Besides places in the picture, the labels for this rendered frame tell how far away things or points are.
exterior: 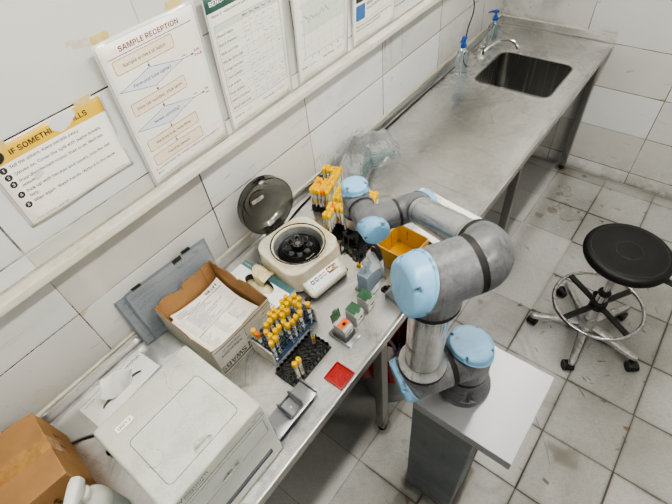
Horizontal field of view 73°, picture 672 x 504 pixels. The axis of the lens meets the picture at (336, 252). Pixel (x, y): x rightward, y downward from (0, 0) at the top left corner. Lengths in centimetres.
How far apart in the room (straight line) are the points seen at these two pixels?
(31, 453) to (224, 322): 59
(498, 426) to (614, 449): 118
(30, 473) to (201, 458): 48
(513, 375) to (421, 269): 71
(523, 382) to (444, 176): 97
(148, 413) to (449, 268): 76
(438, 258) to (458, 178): 126
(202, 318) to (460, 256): 100
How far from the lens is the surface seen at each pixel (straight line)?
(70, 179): 131
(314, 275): 159
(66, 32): 124
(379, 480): 224
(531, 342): 261
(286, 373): 144
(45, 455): 143
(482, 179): 204
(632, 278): 215
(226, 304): 158
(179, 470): 111
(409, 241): 170
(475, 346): 119
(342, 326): 143
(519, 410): 139
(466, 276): 81
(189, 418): 115
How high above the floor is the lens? 216
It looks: 48 degrees down
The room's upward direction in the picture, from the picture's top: 8 degrees counter-clockwise
